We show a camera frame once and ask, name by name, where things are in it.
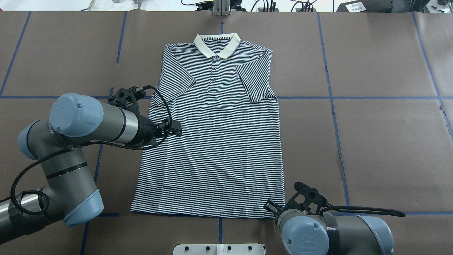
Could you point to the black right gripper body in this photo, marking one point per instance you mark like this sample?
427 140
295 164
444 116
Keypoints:
271 206

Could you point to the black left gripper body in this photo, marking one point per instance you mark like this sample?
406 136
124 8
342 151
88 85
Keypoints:
145 129

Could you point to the navy white striped polo shirt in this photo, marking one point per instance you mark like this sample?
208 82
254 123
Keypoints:
228 161

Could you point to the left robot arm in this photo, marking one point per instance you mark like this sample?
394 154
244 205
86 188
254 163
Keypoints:
59 185

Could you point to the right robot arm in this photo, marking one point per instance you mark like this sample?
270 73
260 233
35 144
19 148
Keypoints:
303 234

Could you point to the black box with labels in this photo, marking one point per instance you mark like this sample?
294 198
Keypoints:
371 6

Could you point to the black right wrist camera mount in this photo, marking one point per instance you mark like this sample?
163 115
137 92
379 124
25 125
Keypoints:
307 200

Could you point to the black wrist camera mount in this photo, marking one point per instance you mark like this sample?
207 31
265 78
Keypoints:
307 200
127 99

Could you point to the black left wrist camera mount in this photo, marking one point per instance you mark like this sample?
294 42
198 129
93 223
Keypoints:
127 99

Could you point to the aluminium frame post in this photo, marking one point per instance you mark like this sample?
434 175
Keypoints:
221 8

